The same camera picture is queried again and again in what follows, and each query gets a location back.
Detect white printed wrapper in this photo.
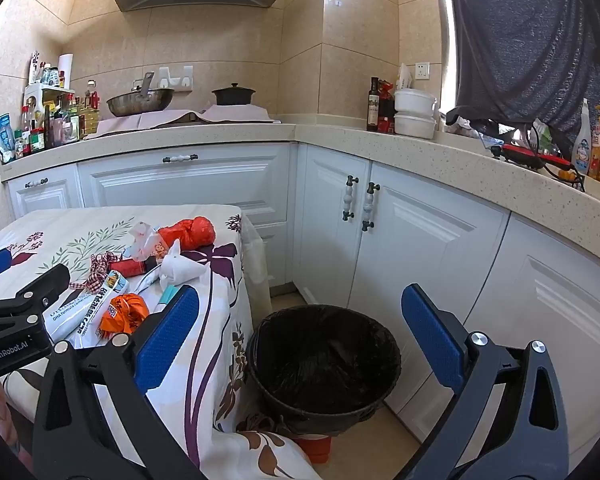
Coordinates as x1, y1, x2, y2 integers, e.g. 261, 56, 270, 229
77, 270, 130, 336

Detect red tray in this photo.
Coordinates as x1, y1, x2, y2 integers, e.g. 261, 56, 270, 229
500, 144, 573, 170

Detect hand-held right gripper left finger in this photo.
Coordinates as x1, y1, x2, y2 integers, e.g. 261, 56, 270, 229
30, 284, 206, 480

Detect paper towel roll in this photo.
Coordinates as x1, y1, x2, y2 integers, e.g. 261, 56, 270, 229
59, 53, 75, 90

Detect metal spatula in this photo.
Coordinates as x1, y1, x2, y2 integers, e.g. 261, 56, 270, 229
132, 72, 156, 97

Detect black trash bin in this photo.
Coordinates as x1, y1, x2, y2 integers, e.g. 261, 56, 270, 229
245, 304, 403, 436

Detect white spray bottle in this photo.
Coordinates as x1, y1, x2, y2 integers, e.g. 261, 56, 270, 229
571, 99, 593, 176

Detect white lidded bowl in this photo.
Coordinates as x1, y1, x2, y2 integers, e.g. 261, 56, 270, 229
394, 111, 437, 139
394, 88, 438, 113

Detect white tissue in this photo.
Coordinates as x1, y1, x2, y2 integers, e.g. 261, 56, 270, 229
159, 239, 208, 291

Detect orange wrapper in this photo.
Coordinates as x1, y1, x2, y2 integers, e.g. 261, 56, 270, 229
97, 293, 150, 339

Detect wide white cabinet drawer front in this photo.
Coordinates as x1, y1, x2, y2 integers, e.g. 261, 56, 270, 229
77, 142, 293, 226

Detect red plastic bag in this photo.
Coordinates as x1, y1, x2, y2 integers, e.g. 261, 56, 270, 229
157, 216, 216, 251

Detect condiment bottles rack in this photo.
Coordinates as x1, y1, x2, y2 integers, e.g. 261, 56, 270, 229
12, 52, 102, 157

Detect green packet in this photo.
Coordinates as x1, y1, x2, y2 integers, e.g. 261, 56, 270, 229
532, 120, 553, 153

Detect red plastic object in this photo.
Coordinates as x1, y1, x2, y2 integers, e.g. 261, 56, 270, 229
295, 435, 333, 465

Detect wide white cabinet door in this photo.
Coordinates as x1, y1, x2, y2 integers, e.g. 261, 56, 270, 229
352, 162, 511, 411

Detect small white cabinet front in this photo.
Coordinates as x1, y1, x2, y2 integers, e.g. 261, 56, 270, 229
7, 162, 83, 221

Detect red gingham ribbon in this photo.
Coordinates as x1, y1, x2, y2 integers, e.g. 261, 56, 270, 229
70, 253, 118, 289

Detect floral tablecloth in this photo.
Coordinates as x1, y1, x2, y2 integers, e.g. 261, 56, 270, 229
0, 203, 326, 480

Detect long clear plastic wrapper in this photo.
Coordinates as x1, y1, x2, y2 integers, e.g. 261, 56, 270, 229
130, 266, 162, 295

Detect crumpled cloth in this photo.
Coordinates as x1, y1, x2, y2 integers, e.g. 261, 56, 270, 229
445, 115, 501, 139

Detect pale pink cloth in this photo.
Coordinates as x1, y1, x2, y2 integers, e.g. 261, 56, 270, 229
82, 109, 203, 140
200, 103, 277, 123

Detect white wall holder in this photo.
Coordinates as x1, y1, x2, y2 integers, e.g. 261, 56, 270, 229
159, 65, 194, 92

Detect dark oil bottle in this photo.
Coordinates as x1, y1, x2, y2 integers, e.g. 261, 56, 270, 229
366, 77, 381, 132

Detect black cooking pot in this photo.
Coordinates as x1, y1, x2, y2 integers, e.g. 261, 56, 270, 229
211, 83, 256, 107

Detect vertical cabinet door handle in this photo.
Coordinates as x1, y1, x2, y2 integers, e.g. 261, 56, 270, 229
362, 183, 381, 232
342, 176, 359, 222

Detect clear plastic bag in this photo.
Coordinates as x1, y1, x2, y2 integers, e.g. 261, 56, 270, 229
128, 221, 168, 262

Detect red food packages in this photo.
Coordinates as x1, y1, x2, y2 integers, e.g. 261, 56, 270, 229
378, 80, 398, 133

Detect white sachet packet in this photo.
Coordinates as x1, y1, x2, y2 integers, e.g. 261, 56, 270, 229
42, 292, 108, 347

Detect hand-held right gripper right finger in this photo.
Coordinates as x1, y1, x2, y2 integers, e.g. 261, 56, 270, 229
401, 284, 571, 480

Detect steel wok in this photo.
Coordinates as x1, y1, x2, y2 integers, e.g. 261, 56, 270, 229
106, 87, 175, 117

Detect blue snack packet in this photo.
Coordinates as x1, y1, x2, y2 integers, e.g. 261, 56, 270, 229
0, 115, 16, 163

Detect dark grey curtain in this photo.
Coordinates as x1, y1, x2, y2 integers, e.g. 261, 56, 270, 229
445, 0, 600, 151

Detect red cylinder with black cap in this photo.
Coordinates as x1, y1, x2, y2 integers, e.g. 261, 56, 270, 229
109, 256, 161, 278

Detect narrow white cabinet door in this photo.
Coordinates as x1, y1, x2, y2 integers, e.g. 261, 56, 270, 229
297, 145, 372, 311

